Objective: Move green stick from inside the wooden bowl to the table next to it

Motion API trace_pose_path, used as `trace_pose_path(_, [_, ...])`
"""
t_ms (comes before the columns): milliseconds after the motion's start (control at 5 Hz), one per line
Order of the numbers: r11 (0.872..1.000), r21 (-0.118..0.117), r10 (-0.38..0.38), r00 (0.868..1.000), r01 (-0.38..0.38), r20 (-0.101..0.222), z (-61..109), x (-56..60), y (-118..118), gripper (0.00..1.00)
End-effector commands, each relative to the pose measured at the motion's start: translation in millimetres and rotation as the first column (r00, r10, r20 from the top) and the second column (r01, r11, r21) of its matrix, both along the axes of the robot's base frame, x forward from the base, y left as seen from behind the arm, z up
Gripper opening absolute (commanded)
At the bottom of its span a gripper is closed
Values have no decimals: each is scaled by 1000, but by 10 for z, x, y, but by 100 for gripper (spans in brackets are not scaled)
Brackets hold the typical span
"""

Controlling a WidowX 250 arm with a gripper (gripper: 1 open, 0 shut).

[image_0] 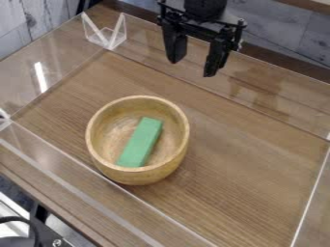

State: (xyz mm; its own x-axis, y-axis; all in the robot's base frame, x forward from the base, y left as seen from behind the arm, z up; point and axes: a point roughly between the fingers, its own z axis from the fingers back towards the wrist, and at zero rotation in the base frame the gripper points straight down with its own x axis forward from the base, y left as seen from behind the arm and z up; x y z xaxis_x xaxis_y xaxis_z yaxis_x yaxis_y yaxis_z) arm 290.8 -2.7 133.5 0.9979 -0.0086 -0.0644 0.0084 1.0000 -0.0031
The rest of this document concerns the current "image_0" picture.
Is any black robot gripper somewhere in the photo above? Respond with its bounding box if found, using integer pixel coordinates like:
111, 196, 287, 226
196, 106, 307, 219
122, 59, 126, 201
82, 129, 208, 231
158, 0, 248, 77

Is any green rectangular stick block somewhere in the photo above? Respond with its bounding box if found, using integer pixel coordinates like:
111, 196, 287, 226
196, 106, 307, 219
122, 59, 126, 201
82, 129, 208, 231
117, 117, 164, 168

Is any round wooden bowl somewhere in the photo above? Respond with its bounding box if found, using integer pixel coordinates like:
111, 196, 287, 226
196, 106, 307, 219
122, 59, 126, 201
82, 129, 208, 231
86, 96, 190, 185

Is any black metal table leg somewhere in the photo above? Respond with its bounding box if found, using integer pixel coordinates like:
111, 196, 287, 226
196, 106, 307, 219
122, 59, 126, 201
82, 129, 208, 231
30, 203, 74, 247

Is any clear acrylic corner bracket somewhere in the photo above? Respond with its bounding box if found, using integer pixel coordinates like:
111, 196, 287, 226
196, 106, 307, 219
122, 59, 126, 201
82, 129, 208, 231
82, 13, 128, 50

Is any clear acrylic enclosure wall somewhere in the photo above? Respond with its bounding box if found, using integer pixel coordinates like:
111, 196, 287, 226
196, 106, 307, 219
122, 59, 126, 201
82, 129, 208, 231
0, 17, 330, 247

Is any black cable lower left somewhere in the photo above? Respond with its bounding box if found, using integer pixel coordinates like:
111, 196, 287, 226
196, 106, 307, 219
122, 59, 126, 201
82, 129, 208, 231
0, 215, 41, 247

